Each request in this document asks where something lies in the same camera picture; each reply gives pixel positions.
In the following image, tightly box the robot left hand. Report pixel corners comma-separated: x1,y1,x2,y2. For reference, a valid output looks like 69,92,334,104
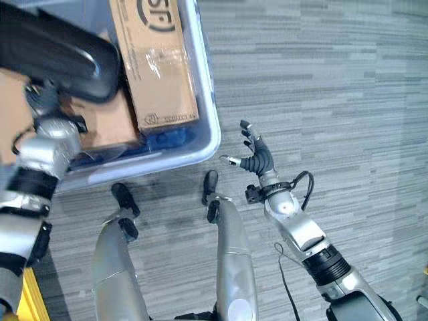
23,77,88,134

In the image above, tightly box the small plain cardboard box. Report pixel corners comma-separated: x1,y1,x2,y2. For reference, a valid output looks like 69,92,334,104
66,90,143,151

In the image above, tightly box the brown cardboard sheet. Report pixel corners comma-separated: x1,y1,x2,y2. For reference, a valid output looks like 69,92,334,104
0,68,36,165

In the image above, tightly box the blue padding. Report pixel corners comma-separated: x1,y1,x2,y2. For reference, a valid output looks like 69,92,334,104
144,128,189,150

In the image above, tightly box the thin black hanging cable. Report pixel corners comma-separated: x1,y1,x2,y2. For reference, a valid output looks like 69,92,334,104
274,242,302,321

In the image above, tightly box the black robot pelvis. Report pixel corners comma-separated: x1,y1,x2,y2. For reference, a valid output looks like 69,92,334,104
173,302,221,321

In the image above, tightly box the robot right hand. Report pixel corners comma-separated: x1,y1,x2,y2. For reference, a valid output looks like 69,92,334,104
219,119,277,177

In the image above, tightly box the silver robot leg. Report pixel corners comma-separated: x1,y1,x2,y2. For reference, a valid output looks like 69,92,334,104
201,169,260,321
92,182,152,321

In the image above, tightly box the grey object with yellow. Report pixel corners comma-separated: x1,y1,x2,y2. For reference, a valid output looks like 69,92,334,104
416,263,428,310

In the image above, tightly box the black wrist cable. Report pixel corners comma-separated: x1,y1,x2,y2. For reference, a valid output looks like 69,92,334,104
290,171,316,212

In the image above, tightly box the translucent plastic box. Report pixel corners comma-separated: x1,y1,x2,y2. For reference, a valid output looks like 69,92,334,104
0,0,223,185

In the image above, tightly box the silver robot left leg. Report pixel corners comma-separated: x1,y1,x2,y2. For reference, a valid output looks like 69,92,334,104
92,182,152,321

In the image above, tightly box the large printed cardboard box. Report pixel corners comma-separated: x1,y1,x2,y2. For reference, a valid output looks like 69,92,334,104
108,0,201,135

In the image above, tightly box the silver robot right leg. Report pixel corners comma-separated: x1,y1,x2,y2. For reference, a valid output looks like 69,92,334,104
201,169,260,321

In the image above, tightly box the yellow shelf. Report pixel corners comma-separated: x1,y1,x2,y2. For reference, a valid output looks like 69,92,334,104
15,266,51,321

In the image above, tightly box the black sole-shaped part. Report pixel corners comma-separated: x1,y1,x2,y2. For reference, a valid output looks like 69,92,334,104
0,8,122,104

